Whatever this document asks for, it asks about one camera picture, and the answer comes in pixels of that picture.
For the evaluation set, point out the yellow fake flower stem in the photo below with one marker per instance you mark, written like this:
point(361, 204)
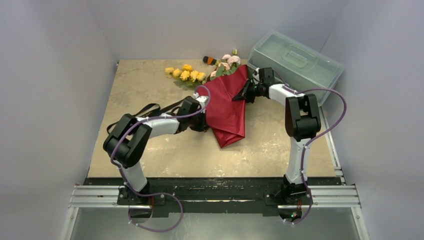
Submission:
point(186, 77)

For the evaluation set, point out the small orange black object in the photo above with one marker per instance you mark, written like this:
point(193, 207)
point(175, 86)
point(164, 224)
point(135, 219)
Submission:
point(209, 60)

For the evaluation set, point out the green plastic toolbox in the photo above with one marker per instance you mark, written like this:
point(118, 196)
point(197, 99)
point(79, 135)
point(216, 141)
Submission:
point(300, 66)

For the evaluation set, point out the dark red wrapping paper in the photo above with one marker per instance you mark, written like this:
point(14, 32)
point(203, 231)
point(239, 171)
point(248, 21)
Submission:
point(227, 118)

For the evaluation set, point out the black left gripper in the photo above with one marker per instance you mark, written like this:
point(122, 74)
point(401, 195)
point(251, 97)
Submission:
point(202, 126)

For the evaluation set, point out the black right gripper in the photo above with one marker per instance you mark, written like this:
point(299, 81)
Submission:
point(250, 90)

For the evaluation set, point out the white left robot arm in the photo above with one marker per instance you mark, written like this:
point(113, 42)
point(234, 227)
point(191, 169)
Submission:
point(127, 139)

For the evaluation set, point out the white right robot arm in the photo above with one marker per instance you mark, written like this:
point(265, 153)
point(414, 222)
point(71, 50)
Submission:
point(302, 122)

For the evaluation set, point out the aluminium frame rail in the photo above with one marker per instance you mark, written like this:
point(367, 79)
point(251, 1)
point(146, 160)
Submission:
point(336, 216)

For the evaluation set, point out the peach fake rose stem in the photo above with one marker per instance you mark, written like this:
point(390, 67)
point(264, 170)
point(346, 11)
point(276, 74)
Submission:
point(223, 68)

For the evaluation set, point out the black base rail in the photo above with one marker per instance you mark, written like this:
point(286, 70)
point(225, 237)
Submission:
point(212, 195)

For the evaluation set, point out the pink fake rose stem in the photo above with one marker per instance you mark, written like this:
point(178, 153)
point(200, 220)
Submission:
point(233, 59)

